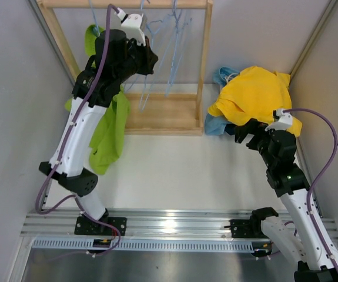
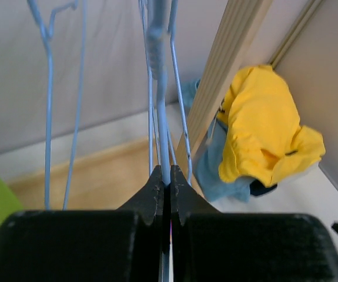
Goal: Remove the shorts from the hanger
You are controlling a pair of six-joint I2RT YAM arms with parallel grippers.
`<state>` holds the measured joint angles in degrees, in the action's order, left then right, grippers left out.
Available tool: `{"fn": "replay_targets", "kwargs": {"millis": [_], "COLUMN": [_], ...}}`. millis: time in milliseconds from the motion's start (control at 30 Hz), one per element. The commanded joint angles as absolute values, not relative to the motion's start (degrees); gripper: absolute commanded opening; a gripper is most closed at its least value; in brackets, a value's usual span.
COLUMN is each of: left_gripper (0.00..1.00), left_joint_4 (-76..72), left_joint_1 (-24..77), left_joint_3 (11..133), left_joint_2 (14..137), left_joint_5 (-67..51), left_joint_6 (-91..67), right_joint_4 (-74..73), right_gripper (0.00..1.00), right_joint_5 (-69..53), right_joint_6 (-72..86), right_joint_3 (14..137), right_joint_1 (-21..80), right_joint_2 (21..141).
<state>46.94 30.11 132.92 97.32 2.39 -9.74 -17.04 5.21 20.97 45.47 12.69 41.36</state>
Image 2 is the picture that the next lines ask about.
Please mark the navy blue shorts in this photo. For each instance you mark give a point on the navy blue shorts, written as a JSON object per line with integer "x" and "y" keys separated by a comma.
{"x": 257, "y": 188}

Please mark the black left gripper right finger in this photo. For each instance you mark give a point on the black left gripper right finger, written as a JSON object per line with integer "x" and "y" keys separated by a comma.
{"x": 212, "y": 246}

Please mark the light blue shorts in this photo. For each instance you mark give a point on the light blue shorts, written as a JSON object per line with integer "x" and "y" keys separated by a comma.
{"x": 207, "y": 168}

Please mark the blue hanger of navy shorts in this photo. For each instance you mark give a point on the blue hanger of navy shorts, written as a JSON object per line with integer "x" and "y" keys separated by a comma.
{"x": 153, "y": 137}

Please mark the wooden clothes rack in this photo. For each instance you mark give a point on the wooden clothes rack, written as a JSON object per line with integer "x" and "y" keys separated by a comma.
{"x": 107, "y": 179}

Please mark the blue hanger of yellow shorts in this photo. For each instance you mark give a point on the blue hanger of yellow shorts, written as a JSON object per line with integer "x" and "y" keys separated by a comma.
{"x": 156, "y": 53}

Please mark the blue hanger of light shorts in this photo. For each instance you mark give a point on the blue hanger of light shorts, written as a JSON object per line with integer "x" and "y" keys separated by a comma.
{"x": 62, "y": 28}

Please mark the yellow shorts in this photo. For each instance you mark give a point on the yellow shorts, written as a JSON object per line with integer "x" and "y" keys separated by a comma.
{"x": 265, "y": 139}

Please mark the blue hanger of camouflage shorts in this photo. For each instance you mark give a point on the blue hanger of camouflage shorts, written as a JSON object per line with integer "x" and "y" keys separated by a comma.
{"x": 172, "y": 33}

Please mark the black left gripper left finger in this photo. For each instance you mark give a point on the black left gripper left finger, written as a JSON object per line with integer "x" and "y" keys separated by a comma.
{"x": 87, "y": 245}

